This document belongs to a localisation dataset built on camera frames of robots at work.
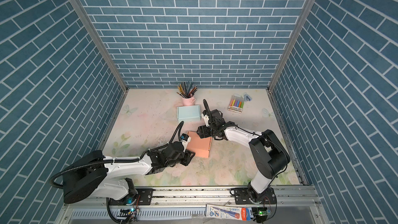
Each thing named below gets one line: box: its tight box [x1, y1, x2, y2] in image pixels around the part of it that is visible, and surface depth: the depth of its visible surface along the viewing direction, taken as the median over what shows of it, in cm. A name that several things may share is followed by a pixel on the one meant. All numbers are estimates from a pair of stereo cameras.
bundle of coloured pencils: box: [176, 80, 198, 99], surface depth 107 cm
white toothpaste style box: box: [206, 204, 252, 221], surface depth 71 cm
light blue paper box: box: [177, 104, 202, 123], surface depth 105 cm
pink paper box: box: [186, 131, 212, 158], surface depth 86 cm
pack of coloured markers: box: [227, 95, 245, 115], surface depth 113 cm
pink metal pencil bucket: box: [180, 95, 196, 107], surface depth 104 cm
